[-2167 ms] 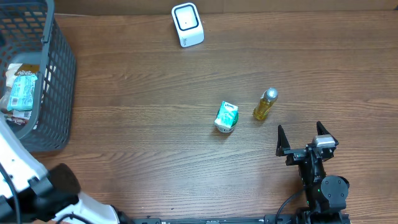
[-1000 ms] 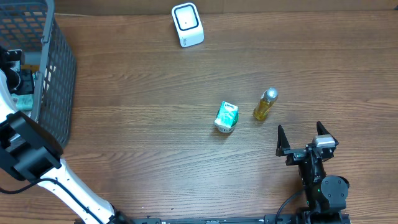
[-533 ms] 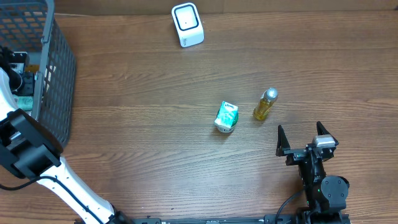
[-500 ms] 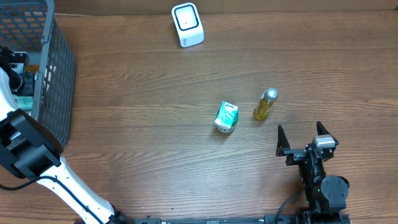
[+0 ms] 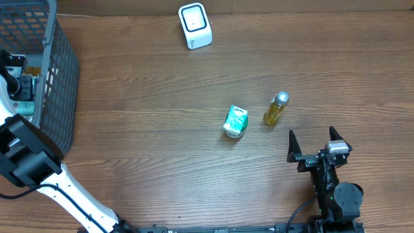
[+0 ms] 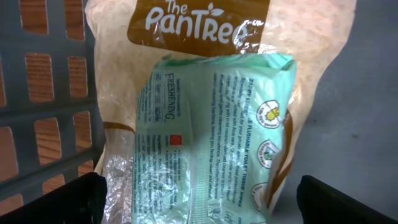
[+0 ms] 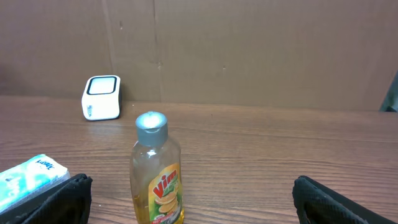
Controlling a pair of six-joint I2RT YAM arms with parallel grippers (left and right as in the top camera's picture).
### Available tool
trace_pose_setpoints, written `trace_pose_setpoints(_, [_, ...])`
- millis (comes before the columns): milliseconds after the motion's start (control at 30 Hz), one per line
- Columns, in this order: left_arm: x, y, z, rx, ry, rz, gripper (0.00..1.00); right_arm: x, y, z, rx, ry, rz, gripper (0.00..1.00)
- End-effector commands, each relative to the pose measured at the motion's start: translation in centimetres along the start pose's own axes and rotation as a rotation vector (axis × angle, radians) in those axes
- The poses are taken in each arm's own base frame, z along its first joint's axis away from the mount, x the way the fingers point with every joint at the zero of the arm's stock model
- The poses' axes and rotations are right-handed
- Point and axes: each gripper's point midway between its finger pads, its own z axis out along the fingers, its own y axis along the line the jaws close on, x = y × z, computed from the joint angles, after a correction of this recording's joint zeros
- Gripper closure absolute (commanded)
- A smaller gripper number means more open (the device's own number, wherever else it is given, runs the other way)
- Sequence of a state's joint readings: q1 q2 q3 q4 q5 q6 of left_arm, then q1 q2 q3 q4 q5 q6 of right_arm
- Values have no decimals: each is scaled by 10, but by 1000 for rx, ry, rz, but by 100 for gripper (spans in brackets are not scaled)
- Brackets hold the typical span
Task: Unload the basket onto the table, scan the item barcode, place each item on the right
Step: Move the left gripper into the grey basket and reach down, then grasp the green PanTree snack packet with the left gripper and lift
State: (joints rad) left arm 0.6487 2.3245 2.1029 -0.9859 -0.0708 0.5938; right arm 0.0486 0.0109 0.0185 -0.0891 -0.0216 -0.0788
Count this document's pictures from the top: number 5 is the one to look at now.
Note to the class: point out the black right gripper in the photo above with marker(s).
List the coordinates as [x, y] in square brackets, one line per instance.
[316, 158]

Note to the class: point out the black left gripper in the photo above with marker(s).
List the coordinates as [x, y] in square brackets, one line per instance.
[20, 77]

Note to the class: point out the yellow dish soap bottle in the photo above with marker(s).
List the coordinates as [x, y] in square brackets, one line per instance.
[277, 105]

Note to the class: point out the green tissue canister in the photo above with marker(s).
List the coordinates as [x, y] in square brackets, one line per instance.
[236, 122]

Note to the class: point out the brown snack pouch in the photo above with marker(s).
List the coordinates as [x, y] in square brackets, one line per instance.
[30, 69]

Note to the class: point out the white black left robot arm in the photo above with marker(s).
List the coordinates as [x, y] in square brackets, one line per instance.
[32, 160]

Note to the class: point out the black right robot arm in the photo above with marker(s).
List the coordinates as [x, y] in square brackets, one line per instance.
[339, 203]

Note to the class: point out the white barcode scanner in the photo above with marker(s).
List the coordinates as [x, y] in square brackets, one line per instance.
[196, 26]

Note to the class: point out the grey plastic mesh basket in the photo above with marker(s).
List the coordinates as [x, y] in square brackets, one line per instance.
[31, 28]

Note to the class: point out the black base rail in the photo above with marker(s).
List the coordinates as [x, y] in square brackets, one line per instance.
[277, 228]

